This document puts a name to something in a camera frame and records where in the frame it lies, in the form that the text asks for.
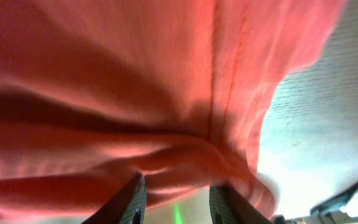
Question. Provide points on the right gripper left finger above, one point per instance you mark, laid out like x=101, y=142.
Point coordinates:
x=126, y=207

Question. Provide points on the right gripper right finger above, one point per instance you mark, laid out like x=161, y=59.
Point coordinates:
x=227, y=206

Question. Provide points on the orange t-shirt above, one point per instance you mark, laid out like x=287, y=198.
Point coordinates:
x=93, y=93

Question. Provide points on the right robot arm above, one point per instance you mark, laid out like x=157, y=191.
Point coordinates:
x=327, y=207

